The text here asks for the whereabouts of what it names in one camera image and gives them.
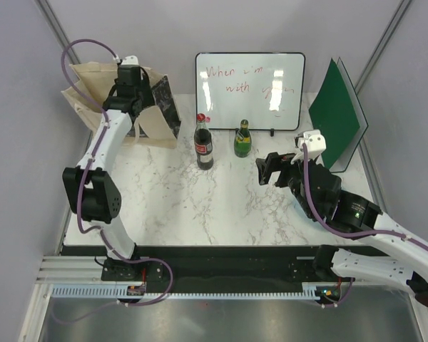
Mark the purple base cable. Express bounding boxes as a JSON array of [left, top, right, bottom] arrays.
[[315, 277, 354, 309], [51, 231, 174, 324]]

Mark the white slotted cable duct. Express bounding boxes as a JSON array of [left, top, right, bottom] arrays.
[[51, 283, 343, 299]]

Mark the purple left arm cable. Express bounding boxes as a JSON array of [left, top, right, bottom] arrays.
[[61, 38, 121, 234]]

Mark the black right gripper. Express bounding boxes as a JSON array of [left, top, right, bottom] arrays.
[[255, 150, 317, 219]]

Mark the beige canvas tote bag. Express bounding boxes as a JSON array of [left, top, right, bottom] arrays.
[[62, 62, 181, 148]]

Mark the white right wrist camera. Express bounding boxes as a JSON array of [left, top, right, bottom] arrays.
[[291, 130, 326, 164]]

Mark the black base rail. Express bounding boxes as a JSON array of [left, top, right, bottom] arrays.
[[100, 244, 389, 295]]

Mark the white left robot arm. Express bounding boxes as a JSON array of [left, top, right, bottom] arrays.
[[62, 60, 149, 280]]

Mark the small whiteboard black frame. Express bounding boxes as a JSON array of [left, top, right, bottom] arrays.
[[195, 52, 306, 131]]

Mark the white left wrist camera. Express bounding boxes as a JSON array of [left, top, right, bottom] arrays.
[[113, 55, 139, 66]]

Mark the green Perrier bottle middle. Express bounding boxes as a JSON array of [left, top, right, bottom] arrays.
[[234, 119, 252, 157]]

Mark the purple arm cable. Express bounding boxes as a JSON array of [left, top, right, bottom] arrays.
[[301, 144, 428, 261], [61, 38, 121, 234]]

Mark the Coca-Cola glass bottle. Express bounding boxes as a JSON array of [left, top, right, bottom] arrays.
[[193, 113, 214, 170]]

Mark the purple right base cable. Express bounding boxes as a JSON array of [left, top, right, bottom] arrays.
[[315, 277, 354, 309]]

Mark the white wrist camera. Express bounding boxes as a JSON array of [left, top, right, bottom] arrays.
[[291, 130, 326, 164], [113, 55, 139, 66]]

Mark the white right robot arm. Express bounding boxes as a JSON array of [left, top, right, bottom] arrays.
[[255, 152, 428, 308]]

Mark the green folder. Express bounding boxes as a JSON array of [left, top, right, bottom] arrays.
[[309, 58, 368, 173]]

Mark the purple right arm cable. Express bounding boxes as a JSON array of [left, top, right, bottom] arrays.
[[301, 144, 428, 261]]

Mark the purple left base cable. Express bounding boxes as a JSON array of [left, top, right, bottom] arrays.
[[51, 231, 174, 324]]

